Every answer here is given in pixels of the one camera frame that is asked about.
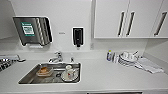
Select small chrome sink button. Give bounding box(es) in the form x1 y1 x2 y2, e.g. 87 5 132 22
69 56 75 63

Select grey paper towel dispenser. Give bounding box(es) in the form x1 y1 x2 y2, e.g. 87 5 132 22
12 15 54 48

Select orange sponge container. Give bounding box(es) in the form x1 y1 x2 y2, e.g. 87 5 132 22
36 64 55 78

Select white plate stack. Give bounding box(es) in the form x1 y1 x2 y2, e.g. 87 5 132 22
118 55 140 67

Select black soap dispenser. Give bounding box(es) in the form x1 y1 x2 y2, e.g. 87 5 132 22
72 27 85 49

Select small white bottle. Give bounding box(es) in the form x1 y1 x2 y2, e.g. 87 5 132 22
112 52 120 64

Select stainless steel sink basin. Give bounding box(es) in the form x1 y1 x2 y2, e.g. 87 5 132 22
17 60 83 85

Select chrome sink faucet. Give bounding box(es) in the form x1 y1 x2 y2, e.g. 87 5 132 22
47 50 65 65

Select white wall cabinet three doors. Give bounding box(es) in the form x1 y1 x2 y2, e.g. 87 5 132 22
92 0 168 40

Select white wall outlet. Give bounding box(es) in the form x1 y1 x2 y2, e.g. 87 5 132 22
89 42 95 51

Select white mug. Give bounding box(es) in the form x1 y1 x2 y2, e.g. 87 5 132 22
64 64 75 80

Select blue dish soap bottle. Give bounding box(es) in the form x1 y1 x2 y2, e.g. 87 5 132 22
106 49 114 63

